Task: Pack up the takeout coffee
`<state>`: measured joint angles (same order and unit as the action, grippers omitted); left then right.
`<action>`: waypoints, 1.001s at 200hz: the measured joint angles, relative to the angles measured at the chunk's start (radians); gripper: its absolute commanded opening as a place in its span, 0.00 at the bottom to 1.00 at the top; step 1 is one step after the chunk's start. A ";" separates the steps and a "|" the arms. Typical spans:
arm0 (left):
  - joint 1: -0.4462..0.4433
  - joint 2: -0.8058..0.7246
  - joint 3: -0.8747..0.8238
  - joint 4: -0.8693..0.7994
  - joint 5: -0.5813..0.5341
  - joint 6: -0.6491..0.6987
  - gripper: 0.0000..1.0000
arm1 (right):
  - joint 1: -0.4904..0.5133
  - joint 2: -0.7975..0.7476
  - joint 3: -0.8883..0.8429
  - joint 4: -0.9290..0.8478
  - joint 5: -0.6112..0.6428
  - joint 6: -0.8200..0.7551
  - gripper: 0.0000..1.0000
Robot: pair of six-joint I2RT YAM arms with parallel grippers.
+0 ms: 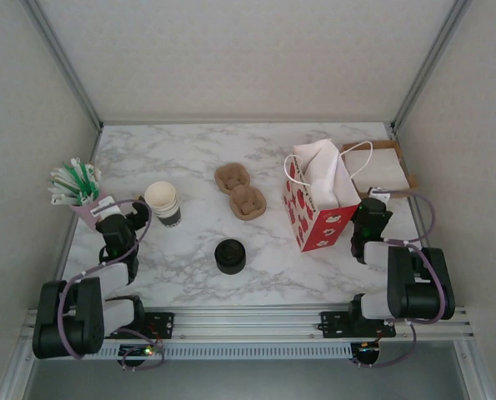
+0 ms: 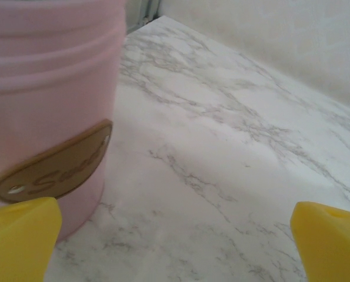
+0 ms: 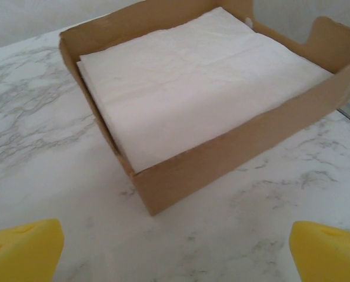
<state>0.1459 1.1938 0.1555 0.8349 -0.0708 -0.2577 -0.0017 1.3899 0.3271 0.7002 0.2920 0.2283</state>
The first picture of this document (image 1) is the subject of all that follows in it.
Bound red cream printed paper bag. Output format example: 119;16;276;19
281;139;374;254

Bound paper cup stack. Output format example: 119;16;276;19
143;181;183;231

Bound pink holder cup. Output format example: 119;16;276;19
69;189;109;231

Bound white napkin stack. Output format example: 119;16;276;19
347;147;412;192

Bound brown cardboard tray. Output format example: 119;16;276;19
339;140;419;193

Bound black cup lid stack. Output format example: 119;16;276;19
213;238;247;276

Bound brown pulp cup carrier stack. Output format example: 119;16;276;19
213;162;268;223

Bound small control board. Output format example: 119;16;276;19
118;343;165;358
351;341;382;363

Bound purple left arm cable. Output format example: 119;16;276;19
58;198;153;360

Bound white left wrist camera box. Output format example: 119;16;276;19
88;197;126;218

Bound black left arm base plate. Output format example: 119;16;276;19
145;311;176;339

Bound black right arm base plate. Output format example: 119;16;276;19
321;310;398;339

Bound purple cable loop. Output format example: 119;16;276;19
120;339;166;372

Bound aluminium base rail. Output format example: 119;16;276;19
24;306;478;347

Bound grey slotted cable duct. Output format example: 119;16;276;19
93;343;353;360

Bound aluminium frame leg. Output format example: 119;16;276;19
0;328;38;400
453;339;496;400

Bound aluminium frame post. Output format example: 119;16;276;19
390;0;473;133
22;0;104;131

